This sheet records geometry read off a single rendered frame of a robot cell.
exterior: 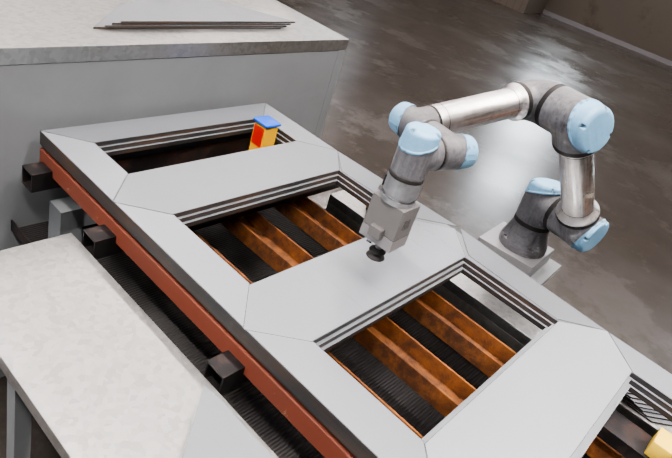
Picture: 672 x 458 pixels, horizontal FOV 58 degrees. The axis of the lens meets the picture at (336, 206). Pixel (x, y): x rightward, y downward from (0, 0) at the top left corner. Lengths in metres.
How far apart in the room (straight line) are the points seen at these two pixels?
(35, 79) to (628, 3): 11.85
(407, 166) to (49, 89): 0.90
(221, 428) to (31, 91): 0.94
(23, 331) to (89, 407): 0.21
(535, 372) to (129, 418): 0.77
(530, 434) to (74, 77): 1.29
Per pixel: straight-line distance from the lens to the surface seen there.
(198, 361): 1.47
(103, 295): 1.30
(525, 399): 1.25
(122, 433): 1.08
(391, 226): 1.26
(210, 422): 1.06
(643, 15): 12.75
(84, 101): 1.70
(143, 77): 1.76
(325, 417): 1.06
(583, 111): 1.51
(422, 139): 1.18
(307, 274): 1.29
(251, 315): 1.16
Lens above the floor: 1.61
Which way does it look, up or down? 29 degrees down
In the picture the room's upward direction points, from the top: 18 degrees clockwise
